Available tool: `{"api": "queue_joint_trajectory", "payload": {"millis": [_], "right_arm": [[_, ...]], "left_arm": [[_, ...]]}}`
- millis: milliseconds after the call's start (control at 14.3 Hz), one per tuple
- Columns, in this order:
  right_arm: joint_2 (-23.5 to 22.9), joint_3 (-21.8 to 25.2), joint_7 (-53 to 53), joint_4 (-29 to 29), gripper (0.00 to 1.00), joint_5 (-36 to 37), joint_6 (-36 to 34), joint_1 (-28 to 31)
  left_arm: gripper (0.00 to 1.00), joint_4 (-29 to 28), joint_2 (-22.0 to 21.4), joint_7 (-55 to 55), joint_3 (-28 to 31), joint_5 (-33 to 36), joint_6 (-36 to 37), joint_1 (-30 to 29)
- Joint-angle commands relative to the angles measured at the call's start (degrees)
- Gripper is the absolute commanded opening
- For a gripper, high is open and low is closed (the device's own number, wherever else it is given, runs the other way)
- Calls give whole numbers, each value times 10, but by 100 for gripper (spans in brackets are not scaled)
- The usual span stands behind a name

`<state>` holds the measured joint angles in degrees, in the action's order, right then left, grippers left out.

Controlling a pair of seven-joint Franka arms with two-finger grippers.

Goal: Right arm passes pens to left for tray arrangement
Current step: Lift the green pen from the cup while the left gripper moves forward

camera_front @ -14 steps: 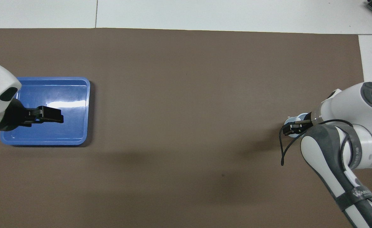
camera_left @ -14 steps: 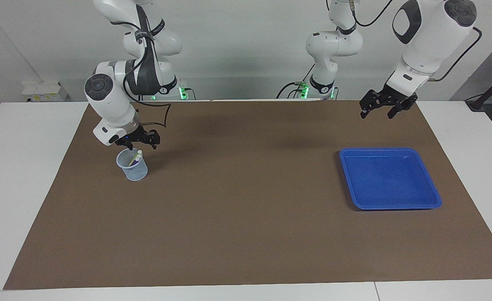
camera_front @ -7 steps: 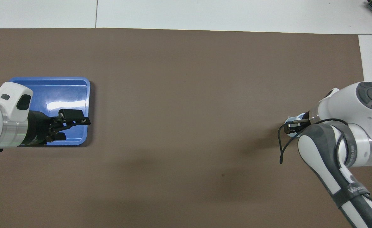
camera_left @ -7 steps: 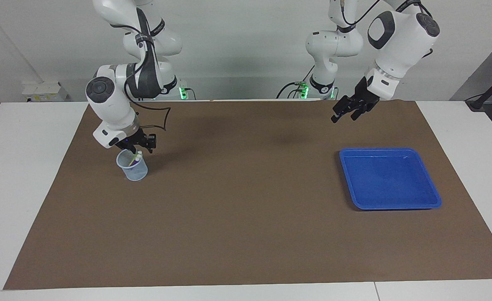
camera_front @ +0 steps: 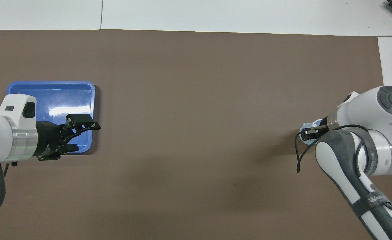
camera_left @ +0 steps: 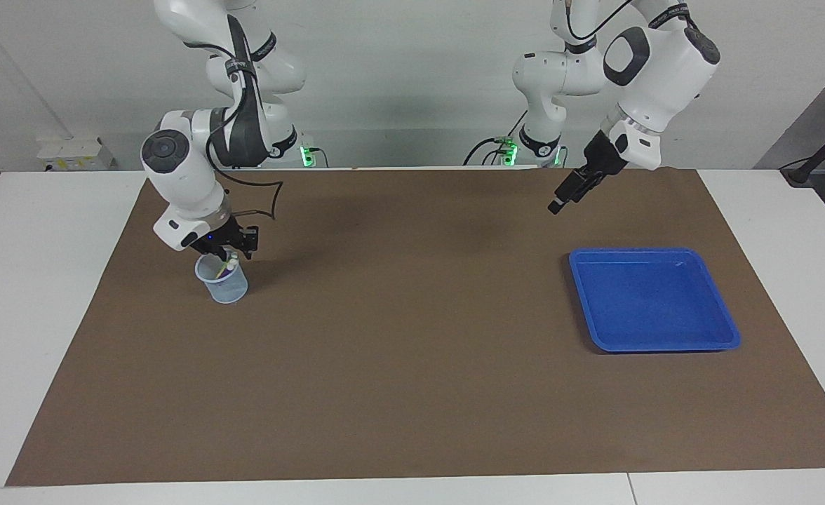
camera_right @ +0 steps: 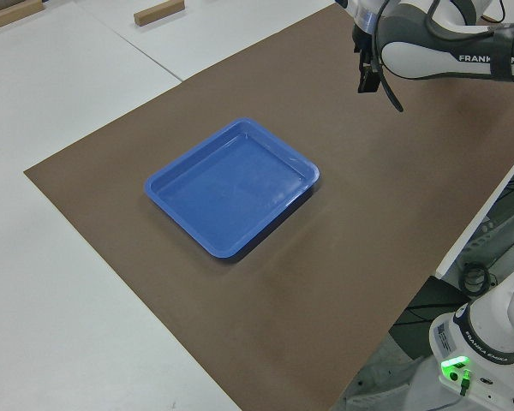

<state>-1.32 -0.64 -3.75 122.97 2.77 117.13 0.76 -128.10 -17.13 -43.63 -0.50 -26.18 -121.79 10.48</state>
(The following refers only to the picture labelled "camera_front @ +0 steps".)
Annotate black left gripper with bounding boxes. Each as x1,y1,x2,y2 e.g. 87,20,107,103
35,114,101,161

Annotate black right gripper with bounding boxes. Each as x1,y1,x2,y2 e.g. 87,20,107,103
303,124,330,140

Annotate blue plastic tray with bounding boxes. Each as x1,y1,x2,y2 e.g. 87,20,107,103
6,81,95,155

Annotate translucent plastic pen cup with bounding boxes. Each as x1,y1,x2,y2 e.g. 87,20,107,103
299,119,324,145

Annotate brown table mat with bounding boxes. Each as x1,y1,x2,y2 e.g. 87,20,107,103
0,29,392,240

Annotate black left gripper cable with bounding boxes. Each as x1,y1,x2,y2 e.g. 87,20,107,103
3,161,18,177

